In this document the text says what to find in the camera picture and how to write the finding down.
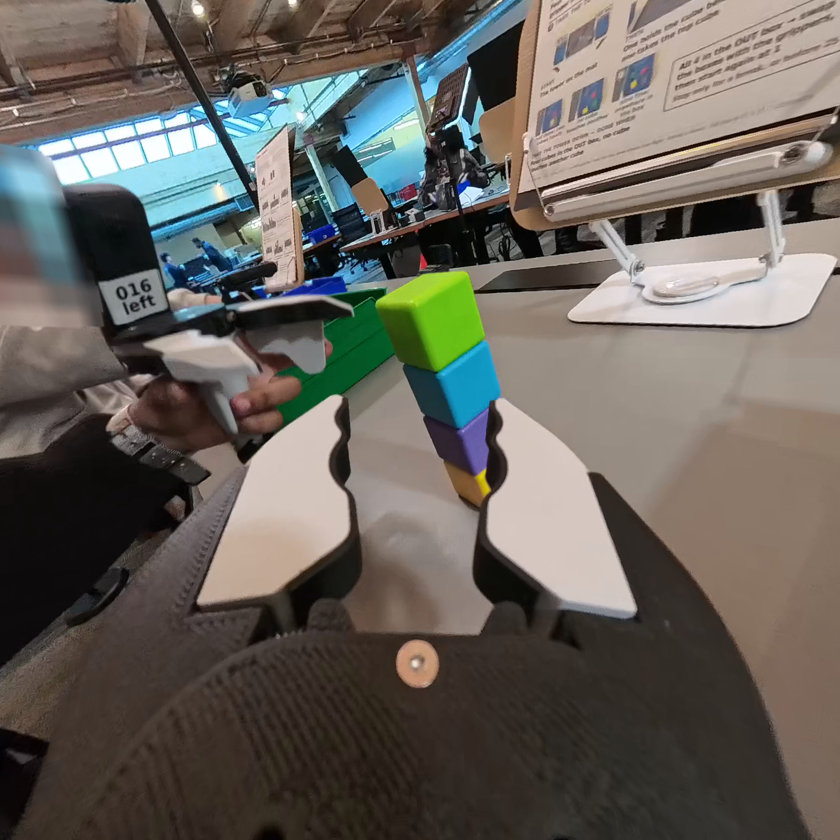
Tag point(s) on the purple magnetic cube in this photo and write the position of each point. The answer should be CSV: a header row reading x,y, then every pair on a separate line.
x,y
456,443

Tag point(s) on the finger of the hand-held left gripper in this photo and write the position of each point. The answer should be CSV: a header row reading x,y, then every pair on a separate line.
x,y
203,364
295,344

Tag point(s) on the tall instruction board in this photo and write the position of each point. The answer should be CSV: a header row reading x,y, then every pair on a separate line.
x,y
275,210

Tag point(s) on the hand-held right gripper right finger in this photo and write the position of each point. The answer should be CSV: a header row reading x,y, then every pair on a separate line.
x,y
558,525

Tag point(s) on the blue plastic bin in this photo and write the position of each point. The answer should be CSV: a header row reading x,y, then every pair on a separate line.
x,y
321,285

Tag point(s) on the long wooden desk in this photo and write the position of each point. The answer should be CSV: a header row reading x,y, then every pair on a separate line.
x,y
420,226

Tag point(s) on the closed grey laptop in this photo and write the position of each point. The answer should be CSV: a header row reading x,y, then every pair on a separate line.
x,y
558,275

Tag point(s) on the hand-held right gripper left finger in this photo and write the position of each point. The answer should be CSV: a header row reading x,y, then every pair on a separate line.
x,y
289,518

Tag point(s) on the person's left forearm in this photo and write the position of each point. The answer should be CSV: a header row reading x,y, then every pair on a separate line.
x,y
65,512

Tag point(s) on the yellow magnetic cube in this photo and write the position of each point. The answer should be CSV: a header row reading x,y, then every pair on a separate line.
x,y
467,485

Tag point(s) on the lime green magnetic cube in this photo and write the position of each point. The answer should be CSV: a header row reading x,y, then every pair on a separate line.
x,y
430,321

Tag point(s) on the green plastic bin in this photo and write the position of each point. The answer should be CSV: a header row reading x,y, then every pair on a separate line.
x,y
341,354

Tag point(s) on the silver wristwatch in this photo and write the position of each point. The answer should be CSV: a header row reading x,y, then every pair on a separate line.
x,y
157,453

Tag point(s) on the instruction sheet on stand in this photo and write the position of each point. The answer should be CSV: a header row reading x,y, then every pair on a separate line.
x,y
689,79

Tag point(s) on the person's left hand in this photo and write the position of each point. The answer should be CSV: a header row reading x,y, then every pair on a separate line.
x,y
177,413

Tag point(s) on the distant wooden board stand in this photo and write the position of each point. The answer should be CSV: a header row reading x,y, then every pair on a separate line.
x,y
371,197

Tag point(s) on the blue magnetic cube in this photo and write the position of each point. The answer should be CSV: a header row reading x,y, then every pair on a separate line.
x,y
453,387

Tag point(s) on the white ceiling projector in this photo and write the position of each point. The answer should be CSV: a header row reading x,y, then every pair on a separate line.
x,y
248,95

